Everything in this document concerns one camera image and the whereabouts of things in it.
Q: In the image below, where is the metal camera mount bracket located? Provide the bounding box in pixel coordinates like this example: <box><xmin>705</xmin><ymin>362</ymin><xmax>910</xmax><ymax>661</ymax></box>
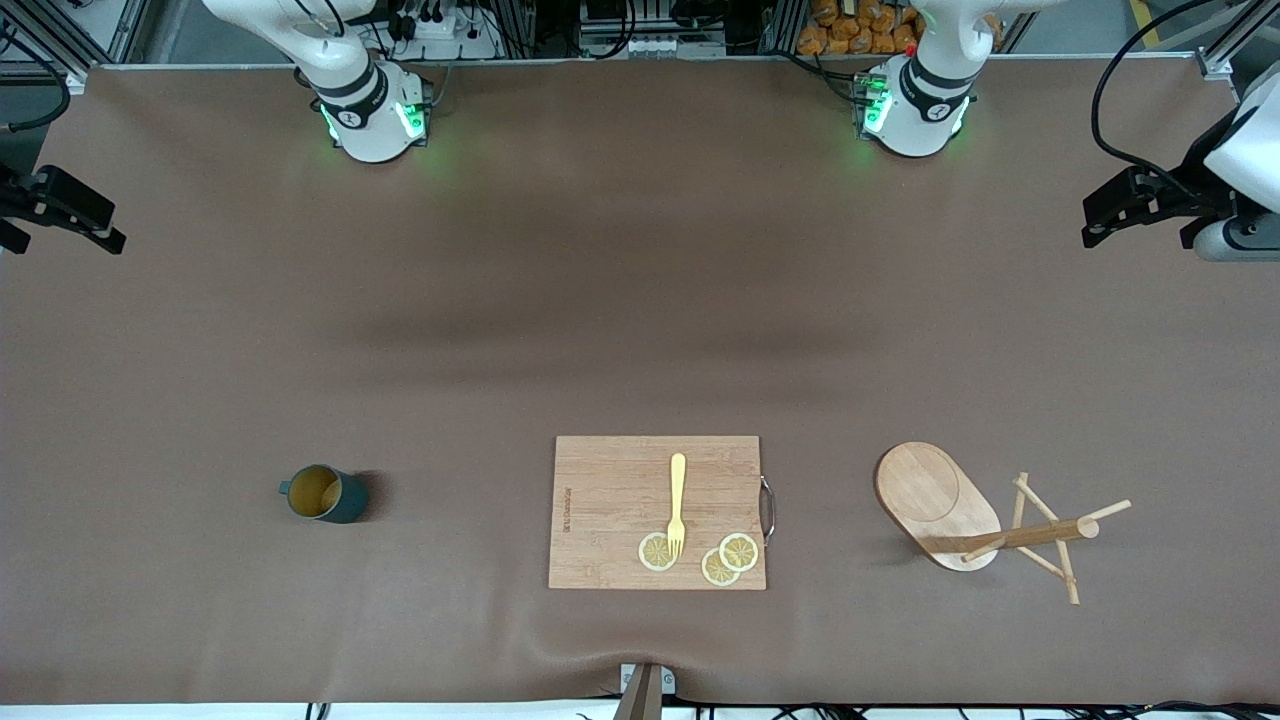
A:
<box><xmin>618</xmin><ymin>662</ymin><xmax>677</xmax><ymax>720</ymax></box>

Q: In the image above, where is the brown table cover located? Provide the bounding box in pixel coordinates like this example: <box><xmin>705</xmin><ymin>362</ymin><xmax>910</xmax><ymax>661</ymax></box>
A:
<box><xmin>0</xmin><ymin>55</ymin><xmax>1280</xmax><ymax>706</ymax></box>

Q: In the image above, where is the aluminium frame profile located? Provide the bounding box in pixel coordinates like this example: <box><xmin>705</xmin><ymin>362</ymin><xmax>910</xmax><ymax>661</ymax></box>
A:
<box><xmin>1195</xmin><ymin>0</ymin><xmax>1280</xmax><ymax>81</ymax></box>
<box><xmin>0</xmin><ymin>0</ymin><xmax>151</xmax><ymax>93</ymax></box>

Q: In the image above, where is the bag of orange snacks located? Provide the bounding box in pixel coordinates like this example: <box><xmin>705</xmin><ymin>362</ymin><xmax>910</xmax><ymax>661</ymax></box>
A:
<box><xmin>797</xmin><ymin>0</ymin><xmax>926</xmax><ymax>56</ymax></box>

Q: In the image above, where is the white power strip with plugs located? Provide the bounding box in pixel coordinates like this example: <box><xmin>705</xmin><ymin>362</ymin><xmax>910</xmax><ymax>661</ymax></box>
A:
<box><xmin>395</xmin><ymin>8</ymin><xmax>501</xmax><ymax>59</ymax></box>

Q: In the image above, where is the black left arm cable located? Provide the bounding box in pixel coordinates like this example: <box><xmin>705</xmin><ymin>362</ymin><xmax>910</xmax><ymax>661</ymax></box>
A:
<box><xmin>1092</xmin><ymin>0</ymin><xmax>1216</xmax><ymax>181</ymax></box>

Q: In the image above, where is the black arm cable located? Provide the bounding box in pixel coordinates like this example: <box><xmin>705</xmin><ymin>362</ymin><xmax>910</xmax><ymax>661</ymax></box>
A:
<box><xmin>1092</xmin><ymin>0</ymin><xmax>1216</xmax><ymax>181</ymax></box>
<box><xmin>0</xmin><ymin>20</ymin><xmax>73</xmax><ymax>133</ymax></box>

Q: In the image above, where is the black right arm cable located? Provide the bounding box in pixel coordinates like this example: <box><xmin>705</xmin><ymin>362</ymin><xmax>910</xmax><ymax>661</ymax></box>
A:
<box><xmin>0</xmin><ymin>20</ymin><xmax>73</xmax><ymax>133</ymax></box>

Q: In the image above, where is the dark green mug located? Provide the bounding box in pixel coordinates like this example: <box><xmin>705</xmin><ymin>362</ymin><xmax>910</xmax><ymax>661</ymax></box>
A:
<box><xmin>278</xmin><ymin>464</ymin><xmax>369</xmax><ymax>525</ymax></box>

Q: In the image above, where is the wooden mug rack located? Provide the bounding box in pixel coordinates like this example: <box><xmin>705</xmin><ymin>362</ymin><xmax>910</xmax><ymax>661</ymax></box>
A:
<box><xmin>874</xmin><ymin>441</ymin><xmax>1133</xmax><ymax>606</ymax></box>

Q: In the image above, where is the yellow plastic fork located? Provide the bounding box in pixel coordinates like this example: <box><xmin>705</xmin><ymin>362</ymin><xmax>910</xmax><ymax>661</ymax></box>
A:
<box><xmin>666</xmin><ymin>453</ymin><xmax>688</xmax><ymax>559</ymax></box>

